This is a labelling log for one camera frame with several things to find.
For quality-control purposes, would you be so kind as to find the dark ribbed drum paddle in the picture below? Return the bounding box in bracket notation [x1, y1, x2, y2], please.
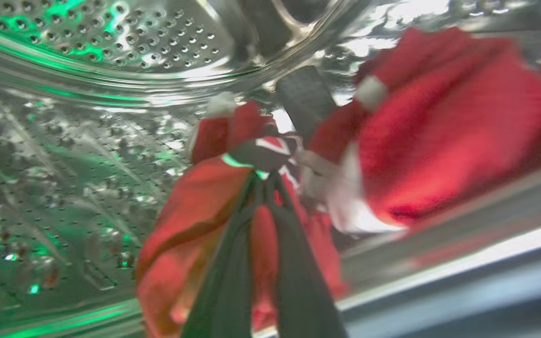
[276, 65, 338, 144]

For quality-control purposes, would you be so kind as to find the stainless perforated washing machine drum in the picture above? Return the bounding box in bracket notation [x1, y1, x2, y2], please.
[0, 0, 541, 338]

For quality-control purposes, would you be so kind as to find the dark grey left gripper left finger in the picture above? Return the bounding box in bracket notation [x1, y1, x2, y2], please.
[181, 173, 265, 338]

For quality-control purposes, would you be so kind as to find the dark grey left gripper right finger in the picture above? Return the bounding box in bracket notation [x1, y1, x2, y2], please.
[266, 174, 348, 338]

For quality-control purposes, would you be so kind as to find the red white-trimmed garment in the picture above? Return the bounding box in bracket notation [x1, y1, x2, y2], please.
[135, 92, 349, 338]

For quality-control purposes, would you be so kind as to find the grey washing machine door rim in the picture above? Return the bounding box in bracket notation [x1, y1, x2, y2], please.
[252, 157, 541, 338]

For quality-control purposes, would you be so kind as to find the red santa hat white trim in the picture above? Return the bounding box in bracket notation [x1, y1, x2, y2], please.
[299, 27, 541, 234]

